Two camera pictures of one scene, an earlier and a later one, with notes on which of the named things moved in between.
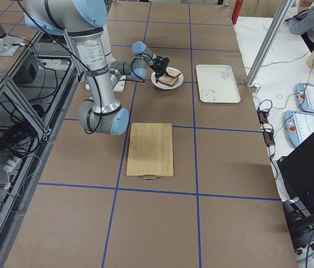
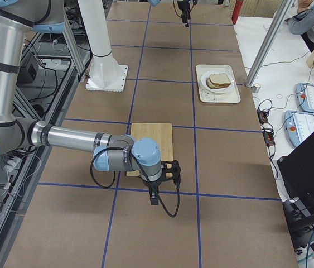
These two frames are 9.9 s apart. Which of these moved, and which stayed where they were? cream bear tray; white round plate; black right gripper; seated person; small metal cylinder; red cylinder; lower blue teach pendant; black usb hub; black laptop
Moved: black right gripper; white round plate
Stayed: small metal cylinder; black usb hub; red cylinder; black laptop; cream bear tray; seated person; lower blue teach pendant
